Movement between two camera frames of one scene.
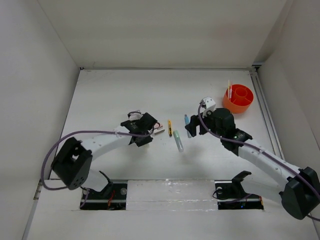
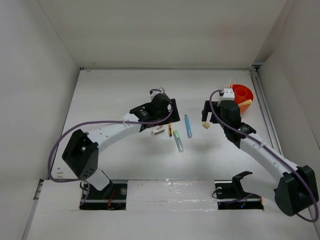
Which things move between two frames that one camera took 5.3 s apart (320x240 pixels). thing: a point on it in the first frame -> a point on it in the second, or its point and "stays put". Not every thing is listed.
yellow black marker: (170, 128) stays put
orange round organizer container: (242, 96) stays put
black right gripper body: (209, 120) -> (224, 121)
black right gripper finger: (191, 127) -> (207, 109)
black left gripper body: (145, 140) -> (162, 116)
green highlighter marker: (178, 140) stays put
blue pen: (187, 121) stays put
